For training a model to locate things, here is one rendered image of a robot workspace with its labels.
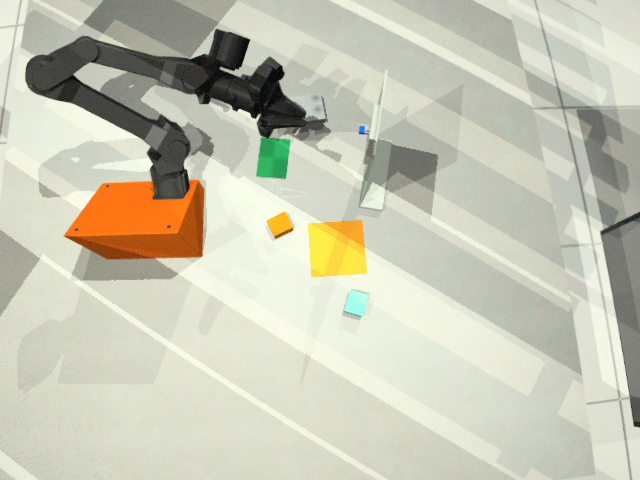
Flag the green translucent square patch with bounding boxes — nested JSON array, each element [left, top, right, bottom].
[[256, 137, 290, 178]]

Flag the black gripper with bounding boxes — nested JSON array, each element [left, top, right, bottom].
[[226, 64, 307, 139]]

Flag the teal rectangular block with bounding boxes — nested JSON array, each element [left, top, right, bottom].
[[344, 290, 369, 317]]

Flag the orange square marking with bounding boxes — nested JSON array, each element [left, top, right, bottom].
[[308, 220, 367, 277]]

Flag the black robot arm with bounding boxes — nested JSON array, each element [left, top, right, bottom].
[[25, 29, 250, 200]]

